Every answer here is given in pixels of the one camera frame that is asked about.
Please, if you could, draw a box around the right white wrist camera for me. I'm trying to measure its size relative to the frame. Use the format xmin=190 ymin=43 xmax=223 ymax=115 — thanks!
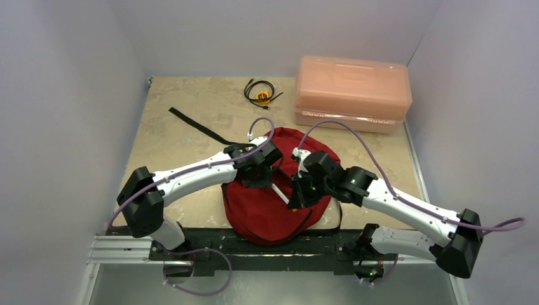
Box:
xmin=291 ymin=147 xmax=311 ymax=178

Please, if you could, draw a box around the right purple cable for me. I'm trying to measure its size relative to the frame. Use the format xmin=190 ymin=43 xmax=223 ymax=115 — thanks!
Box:
xmin=296 ymin=121 xmax=526 ymax=233

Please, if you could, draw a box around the white orange pen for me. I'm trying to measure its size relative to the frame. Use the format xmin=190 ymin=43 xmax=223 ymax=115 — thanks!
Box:
xmin=271 ymin=184 xmax=289 ymax=205

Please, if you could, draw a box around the black cable with orange tag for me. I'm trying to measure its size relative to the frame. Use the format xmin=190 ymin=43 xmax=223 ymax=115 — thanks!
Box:
xmin=243 ymin=78 xmax=283 ymax=111

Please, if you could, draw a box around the red student backpack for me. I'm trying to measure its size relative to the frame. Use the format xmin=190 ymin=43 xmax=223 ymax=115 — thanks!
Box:
xmin=221 ymin=127 xmax=331 ymax=246

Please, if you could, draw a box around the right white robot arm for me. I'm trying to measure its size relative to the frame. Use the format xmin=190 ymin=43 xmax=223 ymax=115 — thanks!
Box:
xmin=287 ymin=148 xmax=484 ymax=279

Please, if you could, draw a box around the translucent orange plastic box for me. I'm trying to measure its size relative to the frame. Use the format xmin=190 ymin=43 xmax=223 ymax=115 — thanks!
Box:
xmin=292 ymin=56 xmax=413 ymax=134

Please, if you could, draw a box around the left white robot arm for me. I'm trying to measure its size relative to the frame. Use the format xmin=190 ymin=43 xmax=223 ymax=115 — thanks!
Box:
xmin=117 ymin=137 xmax=283 ymax=260

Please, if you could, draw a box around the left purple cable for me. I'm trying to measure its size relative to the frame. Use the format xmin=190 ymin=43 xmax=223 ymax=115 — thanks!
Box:
xmin=107 ymin=117 xmax=276 ymax=230

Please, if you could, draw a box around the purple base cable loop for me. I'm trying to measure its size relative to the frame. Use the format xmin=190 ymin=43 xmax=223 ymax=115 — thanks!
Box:
xmin=162 ymin=248 xmax=233 ymax=297

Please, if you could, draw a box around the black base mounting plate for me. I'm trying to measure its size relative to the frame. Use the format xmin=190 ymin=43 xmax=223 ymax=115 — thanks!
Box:
xmin=105 ymin=226 xmax=416 ymax=278

